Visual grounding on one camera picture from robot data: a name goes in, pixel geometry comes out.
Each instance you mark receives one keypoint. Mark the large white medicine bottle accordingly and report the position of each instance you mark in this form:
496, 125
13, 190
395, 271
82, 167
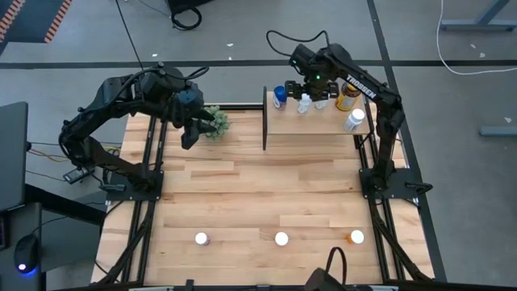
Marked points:
354, 119

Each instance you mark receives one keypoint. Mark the green artificial potted plant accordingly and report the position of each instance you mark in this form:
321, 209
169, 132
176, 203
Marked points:
220, 121

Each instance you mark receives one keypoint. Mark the dark grey side table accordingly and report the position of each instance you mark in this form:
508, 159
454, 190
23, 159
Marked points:
12, 157

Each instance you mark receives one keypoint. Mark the grey metal table leg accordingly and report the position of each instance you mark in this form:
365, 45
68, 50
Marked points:
476, 26

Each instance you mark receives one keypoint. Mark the grey metal foot bar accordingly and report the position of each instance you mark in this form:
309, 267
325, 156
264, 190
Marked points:
498, 131

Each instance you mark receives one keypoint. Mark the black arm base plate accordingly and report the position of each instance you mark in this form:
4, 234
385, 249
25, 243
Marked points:
404, 191
155, 192

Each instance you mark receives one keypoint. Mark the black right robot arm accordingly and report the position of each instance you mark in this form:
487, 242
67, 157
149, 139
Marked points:
387, 121

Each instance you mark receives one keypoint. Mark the wooden shelf black frame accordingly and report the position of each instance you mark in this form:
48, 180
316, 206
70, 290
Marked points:
295, 121

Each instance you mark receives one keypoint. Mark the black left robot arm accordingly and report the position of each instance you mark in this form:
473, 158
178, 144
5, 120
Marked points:
109, 97

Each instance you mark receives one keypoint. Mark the small white medicine bottle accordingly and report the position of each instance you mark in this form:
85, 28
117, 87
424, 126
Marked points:
304, 105
321, 104

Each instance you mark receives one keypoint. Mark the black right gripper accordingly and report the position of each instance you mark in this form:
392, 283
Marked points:
315, 91

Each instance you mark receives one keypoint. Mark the black aluminium table frame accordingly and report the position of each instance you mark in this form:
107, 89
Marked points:
242, 106

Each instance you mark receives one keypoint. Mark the yellow medicine bottle dark cap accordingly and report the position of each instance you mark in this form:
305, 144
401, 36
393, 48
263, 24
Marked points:
346, 99

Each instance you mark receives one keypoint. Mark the black computer mouse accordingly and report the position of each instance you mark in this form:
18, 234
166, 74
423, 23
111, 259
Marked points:
26, 252

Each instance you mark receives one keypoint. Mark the black mat orange striped edges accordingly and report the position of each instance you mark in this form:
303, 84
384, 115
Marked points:
32, 20

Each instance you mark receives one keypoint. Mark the red label bottle white cap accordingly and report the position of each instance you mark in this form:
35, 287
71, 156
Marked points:
201, 238

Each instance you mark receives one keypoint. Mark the grey desk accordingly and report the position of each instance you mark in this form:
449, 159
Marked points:
16, 218

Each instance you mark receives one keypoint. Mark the blue cap medicine bottle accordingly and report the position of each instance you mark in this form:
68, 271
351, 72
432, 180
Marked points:
279, 96

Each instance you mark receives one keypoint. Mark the black power adapter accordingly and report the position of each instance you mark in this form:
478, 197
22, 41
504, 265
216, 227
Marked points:
76, 175

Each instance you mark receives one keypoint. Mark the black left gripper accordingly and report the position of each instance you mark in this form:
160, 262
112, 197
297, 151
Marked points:
190, 133

